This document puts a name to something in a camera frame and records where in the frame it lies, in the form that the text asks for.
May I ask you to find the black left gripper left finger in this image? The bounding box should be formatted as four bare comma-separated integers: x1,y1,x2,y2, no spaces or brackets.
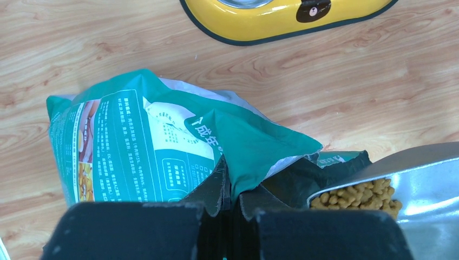
42,158,230,259

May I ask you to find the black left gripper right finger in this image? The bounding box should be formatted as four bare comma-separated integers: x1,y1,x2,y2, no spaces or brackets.
231,186,412,259

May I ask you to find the grey metal scoop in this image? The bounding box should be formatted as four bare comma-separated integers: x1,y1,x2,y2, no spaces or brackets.
307,141,458,259

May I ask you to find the brown kibble pet food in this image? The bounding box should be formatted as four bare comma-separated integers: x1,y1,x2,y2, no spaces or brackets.
310,178,403,219

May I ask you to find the green pet food bag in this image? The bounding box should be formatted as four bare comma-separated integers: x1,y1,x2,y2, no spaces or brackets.
46,69,371,206

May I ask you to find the yellow double pet bowl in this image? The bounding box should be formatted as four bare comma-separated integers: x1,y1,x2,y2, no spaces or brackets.
180,0,396,46

